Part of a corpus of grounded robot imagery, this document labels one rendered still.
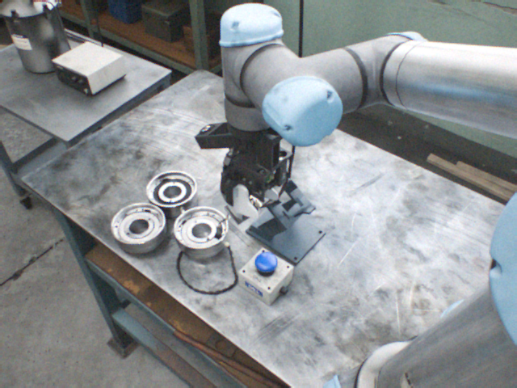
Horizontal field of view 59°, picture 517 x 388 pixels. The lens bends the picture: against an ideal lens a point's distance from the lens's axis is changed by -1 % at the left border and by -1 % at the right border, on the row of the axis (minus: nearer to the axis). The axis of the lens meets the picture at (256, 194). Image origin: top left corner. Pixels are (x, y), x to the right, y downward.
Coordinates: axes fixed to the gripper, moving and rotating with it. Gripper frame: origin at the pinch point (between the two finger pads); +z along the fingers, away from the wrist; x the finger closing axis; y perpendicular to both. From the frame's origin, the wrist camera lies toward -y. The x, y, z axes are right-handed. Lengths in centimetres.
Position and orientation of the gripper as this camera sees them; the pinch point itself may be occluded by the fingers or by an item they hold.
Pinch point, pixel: (243, 205)
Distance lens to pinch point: 81.4
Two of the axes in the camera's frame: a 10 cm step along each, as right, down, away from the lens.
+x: 6.3, -5.6, 5.3
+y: 7.7, 4.6, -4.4
